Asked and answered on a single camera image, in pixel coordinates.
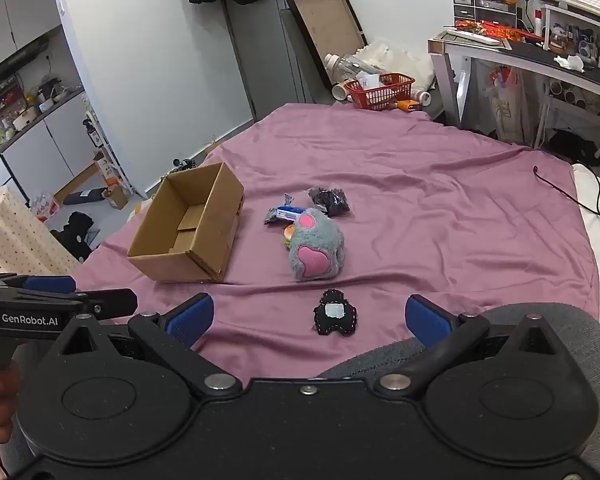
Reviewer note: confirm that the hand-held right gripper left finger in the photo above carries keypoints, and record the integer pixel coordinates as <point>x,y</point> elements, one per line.
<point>190,319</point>

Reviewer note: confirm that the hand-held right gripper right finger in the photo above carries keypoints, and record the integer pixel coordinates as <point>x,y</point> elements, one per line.
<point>427,320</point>

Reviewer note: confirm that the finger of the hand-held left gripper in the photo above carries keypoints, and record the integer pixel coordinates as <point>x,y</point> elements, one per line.
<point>50,283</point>
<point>112,302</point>

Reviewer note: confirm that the brown cardboard box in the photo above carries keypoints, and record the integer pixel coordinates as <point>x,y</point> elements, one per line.
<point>215,220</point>

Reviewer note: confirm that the small black felt toy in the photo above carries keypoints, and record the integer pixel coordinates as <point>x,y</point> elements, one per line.
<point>325,324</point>

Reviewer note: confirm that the grey plush toy pink hearts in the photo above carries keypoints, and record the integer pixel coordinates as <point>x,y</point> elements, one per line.
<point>330,242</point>

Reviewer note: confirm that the orange green plush toy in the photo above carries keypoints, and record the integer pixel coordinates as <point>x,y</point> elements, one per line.
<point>287,234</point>

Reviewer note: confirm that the blue tissue pack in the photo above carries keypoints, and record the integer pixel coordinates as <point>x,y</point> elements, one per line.
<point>285,213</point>

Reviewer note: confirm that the clear bag of black beads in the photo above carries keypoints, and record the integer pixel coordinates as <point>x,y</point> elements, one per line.
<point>332,201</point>

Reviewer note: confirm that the black clothing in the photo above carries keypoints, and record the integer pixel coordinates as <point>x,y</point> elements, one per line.
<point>75,235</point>

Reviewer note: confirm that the polka dot cloth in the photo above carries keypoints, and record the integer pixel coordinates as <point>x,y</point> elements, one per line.
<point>15,240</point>

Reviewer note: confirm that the dark flat mat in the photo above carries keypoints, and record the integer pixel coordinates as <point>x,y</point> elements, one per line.
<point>82,196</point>

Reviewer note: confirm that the small cardboard box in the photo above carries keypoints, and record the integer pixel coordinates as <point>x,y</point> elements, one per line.
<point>111,180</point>

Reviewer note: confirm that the purple bedsheet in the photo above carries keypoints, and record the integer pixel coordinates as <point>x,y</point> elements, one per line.
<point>405,185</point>

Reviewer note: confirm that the grey fabric cushion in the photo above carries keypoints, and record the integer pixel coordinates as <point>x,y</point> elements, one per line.
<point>580,340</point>

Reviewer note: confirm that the kitchen shelf cabinet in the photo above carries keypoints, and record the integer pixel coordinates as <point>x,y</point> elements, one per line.
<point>25,95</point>

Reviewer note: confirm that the orange packet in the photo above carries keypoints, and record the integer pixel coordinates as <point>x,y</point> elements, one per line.
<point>409,105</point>

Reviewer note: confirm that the red plastic basket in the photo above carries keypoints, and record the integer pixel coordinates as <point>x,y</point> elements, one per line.
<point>380,95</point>

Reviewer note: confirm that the printed plastic bag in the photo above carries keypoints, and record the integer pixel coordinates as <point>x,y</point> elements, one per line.
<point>510,105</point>

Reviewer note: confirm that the paper cup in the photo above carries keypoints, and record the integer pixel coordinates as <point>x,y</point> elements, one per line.
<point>339,91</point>

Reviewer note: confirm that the white cloth pile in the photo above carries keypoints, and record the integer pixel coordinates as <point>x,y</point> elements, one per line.
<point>405,60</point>

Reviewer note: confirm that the clear plastic bottle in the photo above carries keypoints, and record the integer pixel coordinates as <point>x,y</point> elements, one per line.
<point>350,66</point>

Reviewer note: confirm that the dark door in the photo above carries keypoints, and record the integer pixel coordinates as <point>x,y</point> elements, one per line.
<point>265,60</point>

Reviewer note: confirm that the white desk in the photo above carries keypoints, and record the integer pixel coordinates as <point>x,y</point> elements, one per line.
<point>530,57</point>

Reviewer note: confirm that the crumpled white tissue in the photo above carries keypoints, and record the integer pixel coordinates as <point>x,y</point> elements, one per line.
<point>570,62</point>

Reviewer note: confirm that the red paper decorations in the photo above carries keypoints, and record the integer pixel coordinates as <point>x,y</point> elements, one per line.
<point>495,29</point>

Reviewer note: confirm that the grey drawer organizer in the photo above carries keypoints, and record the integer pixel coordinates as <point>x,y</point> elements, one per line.
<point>472,2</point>

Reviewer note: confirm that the white monitor riser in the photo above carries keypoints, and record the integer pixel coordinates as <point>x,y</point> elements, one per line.
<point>580,15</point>

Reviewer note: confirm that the dark wooden frame tray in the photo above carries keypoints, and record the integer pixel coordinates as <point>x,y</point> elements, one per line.
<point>325,25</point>

